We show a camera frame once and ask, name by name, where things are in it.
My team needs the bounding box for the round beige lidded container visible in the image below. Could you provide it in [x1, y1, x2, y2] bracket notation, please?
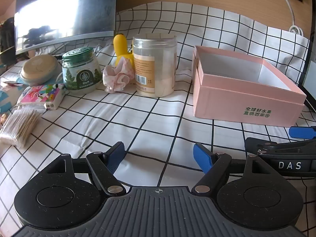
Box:
[19, 55, 62, 87]

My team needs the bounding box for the clear plastic powder jar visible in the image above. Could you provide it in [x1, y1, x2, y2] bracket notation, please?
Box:
[133, 35, 178, 97]

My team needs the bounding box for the black framed display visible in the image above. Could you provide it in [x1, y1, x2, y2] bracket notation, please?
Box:
[297, 37, 316, 109]

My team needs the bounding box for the yellow plush toy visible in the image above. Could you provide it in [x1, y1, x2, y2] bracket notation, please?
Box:
[113, 33, 136, 70]

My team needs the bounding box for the blue and white packet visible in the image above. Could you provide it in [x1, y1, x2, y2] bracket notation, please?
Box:
[0, 78, 25, 115]

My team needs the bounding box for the colourful cartoon tissue packet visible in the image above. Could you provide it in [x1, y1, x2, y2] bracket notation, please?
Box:
[17, 83, 66, 110]

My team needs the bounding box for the black backpack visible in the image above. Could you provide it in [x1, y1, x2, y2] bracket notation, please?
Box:
[0, 17, 16, 65]

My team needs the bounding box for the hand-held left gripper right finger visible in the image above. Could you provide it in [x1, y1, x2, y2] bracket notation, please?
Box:
[192, 142, 274, 197]

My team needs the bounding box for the pack of cotton swabs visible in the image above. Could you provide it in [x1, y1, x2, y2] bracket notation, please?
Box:
[0, 109, 42, 149]

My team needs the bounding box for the white black checkered tablecloth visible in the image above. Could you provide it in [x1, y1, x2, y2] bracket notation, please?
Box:
[0, 1, 316, 237]

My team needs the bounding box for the pink cardboard box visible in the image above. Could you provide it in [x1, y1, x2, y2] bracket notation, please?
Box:
[192, 45, 307, 124]

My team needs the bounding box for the white cable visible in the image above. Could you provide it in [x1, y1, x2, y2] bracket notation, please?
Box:
[272, 0, 297, 28]

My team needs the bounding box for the black curved monitor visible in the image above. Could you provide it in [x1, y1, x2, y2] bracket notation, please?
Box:
[13, 0, 118, 55]

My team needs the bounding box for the green lidded jar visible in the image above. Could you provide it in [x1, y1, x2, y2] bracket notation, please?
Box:
[62, 47, 103, 94]

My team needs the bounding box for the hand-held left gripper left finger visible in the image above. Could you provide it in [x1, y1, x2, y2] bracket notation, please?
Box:
[37, 141, 126, 197]

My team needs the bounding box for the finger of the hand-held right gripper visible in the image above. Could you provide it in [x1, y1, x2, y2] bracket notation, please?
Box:
[245, 137, 316, 155]
[289, 126, 316, 139]

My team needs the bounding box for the pink fabric scrunchie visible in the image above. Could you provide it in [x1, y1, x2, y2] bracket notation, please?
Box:
[102, 60, 135, 94]

